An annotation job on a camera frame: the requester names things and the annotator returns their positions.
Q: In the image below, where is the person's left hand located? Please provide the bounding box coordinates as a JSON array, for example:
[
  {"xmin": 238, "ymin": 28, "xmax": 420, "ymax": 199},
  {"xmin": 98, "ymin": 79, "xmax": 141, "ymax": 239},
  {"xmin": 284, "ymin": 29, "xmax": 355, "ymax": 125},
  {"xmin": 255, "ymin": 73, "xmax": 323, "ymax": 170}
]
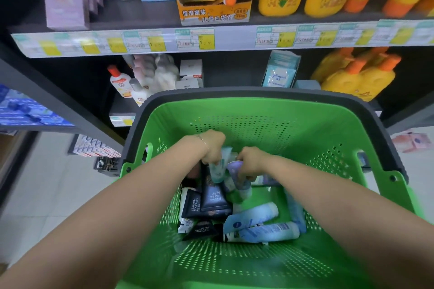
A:
[{"xmin": 194, "ymin": 129, "xmax": 226, "ymax": 165}]

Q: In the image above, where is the person's right hand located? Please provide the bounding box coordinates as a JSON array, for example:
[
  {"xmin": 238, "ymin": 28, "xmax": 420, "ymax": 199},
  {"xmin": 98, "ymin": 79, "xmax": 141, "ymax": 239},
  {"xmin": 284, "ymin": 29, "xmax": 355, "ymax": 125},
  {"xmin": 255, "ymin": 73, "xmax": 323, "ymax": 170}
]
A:
[{"xmin": 236, "ymin": 146, "xmax": 273, "ymax": 182}]

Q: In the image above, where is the lavender cosmetic tube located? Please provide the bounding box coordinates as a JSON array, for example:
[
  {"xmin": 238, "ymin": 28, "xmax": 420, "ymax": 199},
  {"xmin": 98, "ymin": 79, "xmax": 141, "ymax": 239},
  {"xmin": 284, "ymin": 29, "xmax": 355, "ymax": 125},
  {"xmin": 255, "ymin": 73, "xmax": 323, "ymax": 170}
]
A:
[{"xmin": 226, "ymin": 160, "xmax": 253, "ymax": 200}]

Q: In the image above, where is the teal cosmetic tube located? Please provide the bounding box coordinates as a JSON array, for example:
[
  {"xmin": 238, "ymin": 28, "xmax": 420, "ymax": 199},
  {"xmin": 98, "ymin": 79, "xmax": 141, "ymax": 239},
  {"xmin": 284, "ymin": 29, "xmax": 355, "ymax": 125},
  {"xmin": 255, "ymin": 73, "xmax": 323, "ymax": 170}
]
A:
[{"xmin": 208, "ymin": 146, "xmax": 234, "ymax": 184}]

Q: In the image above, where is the person's right forearm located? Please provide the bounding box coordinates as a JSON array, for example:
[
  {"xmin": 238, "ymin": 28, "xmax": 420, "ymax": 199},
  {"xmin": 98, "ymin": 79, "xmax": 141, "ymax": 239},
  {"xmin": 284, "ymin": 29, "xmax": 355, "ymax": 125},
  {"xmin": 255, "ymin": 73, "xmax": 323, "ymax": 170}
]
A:
[{"xmin": 261, "ymin": 156, "xmax": 434, "ymax": 289}]

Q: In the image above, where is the person's left forearm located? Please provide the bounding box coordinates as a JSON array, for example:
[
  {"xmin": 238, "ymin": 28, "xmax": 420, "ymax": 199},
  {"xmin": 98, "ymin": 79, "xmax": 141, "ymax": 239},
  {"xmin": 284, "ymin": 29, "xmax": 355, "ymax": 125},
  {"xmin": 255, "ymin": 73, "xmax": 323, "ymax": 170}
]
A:
[{"xmin": 0, "ymin": 135, "xmax": 205, "ymax": 289}]

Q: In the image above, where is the dark navy cosmetic tube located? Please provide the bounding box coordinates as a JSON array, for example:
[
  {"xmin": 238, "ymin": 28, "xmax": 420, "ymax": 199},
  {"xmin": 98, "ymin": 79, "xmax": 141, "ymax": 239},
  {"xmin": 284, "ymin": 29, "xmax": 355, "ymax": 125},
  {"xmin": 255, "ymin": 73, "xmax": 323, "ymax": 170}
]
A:
[
  {"xmin": 183, "ymin": 220, "xmax": 219, "ymax": 241},
  {"xmin": 181, "ymin": 189, "xmax": 233, "ymax": 220},
  {"xmin": 200, "ymin": 163, "xmax": 233, "ymax": 212}
]

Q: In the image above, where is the light blue lotion tube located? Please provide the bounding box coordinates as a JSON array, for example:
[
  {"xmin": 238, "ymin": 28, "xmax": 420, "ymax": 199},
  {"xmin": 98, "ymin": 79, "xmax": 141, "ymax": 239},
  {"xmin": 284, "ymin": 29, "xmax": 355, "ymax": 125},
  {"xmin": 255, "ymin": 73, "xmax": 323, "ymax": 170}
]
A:
[{"xmin": 223, "ymin": 202, "xmax": 279, "ymax": 234}]

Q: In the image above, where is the green shopping basket dark rim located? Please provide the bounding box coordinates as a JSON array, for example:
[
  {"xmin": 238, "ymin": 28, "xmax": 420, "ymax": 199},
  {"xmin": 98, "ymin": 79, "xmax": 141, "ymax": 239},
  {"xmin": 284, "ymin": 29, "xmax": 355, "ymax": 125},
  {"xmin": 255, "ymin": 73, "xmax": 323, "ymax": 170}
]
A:
[{"xmin": 115, "ymin": 87, "xmax": 426, "ymax": 289}]

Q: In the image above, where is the white blue barcode tube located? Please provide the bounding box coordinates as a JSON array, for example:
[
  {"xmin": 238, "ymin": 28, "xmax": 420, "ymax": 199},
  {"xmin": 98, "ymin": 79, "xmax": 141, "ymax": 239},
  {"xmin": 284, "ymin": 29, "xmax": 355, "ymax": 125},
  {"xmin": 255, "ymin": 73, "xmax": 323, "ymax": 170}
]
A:
[{"xmin": 224, "ymin": 222, "xmax": 300, "ymax": 244}]

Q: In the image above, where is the blue cosmetic tube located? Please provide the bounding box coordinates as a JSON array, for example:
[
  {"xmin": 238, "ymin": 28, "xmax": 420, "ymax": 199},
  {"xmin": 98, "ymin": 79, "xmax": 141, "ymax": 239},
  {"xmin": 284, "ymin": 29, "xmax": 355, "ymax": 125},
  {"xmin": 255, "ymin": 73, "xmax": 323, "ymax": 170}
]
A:
[{"xmin": 285, "ymin": 191, "xmax": 307, "ymax": 234}]

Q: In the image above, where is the white cosmetic tube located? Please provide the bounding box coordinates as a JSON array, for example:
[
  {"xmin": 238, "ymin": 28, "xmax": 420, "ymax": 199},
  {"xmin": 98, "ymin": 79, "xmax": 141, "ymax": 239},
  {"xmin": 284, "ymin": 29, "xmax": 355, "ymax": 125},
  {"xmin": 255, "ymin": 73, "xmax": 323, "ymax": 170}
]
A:
[{"xmin": 178, "ymin": 187, "xmax": 197, "ymax": 234}]

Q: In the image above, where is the small white box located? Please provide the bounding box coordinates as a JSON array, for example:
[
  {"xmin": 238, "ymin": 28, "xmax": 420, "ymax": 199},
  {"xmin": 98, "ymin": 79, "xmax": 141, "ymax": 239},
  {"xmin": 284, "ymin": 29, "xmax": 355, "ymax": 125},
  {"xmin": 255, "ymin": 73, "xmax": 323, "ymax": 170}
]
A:
[
  {"xmin": 179, "ymin": 59, "xmax": 203, "ymax": 79},
  {"xmin": 175, "ymin": 77, "xmax": 204, "ymax": 90}
]

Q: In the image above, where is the small white bottle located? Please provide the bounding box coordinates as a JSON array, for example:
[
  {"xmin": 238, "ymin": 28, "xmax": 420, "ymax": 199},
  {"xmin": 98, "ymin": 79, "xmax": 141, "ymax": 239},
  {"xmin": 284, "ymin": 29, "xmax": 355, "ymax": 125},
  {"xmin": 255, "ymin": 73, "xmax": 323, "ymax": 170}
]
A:
[{"xmin": 129, "ymin": 78, "xmax": 151, "ymax": 107}]

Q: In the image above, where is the small shelf price label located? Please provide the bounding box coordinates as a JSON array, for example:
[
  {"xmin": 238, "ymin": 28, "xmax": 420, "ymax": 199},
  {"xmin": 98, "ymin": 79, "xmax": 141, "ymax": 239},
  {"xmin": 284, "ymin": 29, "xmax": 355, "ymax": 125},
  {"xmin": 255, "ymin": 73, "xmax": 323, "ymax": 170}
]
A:
[{"xmin": 109, "ymin": 115, "xmax": 136, "ymax": 127}]

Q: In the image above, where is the light blue wipes packet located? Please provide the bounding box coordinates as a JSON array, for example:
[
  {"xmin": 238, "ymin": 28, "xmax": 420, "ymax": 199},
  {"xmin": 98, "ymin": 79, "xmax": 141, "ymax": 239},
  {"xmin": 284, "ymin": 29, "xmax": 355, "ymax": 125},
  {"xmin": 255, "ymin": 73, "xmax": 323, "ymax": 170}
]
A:
[{"xmin": 261, "ymin": 50, "xmax": 302, "ymax": 88}]

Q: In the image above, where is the white bottle orange cap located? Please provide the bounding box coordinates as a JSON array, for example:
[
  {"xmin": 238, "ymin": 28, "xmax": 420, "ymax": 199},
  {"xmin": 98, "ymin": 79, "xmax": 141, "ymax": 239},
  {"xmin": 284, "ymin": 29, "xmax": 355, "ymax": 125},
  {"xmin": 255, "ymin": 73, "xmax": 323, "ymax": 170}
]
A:
[{"xmin": 107, "ymin": 65, "xmax": 133, "ymax": 98}]

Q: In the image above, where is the row of white red packets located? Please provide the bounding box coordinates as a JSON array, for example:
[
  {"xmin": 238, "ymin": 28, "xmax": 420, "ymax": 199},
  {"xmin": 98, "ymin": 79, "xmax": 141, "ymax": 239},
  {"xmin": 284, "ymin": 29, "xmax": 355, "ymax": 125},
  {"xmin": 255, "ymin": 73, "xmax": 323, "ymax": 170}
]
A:
[{"xmin": 69, "ymin": 135, "xmax": 122, "ymax": 158}]

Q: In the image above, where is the shelf price label strip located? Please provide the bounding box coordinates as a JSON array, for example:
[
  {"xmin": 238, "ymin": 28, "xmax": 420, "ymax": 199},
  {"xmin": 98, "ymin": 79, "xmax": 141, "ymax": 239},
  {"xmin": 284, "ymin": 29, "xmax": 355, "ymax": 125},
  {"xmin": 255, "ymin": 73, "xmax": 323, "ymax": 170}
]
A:
[{"xmin": 10, "ymin": 19, "xmax": 434, "ymax": 59}]

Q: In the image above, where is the yellow bottle orange pump cap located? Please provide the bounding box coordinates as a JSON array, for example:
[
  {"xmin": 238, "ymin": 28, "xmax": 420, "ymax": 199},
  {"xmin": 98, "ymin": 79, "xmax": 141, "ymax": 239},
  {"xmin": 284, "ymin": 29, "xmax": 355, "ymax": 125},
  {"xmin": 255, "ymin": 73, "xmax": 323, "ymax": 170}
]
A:
[
  {"xmin": 354, "ymin": 54, "xmax": 402, "ymax": 102},
  {"xmin": 320, "ymin": 58, "xmax": 368, "ymax": 95},
  {"xmin": 310, "ymin": 48, "xmax": 355, "ymax": 83}
]

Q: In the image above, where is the dark store shelving unit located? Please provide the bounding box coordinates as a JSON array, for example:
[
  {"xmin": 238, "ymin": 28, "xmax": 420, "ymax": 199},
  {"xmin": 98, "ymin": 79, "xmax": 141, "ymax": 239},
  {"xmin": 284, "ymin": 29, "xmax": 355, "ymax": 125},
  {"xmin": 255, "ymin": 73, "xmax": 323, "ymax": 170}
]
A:
[{"xmin": 0, "ymin": 0, "xmax": 434, "ymax": 150}]

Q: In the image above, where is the pink packet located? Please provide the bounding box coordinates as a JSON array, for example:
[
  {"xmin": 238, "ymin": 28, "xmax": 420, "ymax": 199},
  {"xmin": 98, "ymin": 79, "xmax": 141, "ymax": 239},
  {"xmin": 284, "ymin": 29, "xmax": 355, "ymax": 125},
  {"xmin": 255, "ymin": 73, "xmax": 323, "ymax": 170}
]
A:
[{"xmin": 392, "ymin": 132, "xmax": 434, "ymax": 153}]

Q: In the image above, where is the row of blue packets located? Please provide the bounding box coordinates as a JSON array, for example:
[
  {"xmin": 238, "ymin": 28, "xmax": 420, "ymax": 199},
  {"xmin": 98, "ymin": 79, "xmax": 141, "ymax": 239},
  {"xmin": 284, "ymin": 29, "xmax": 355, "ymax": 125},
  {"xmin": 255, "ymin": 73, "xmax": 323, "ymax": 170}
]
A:
[{"xmin": 0, "ymin": 84, "xmax": 75, "ymax": 127}]

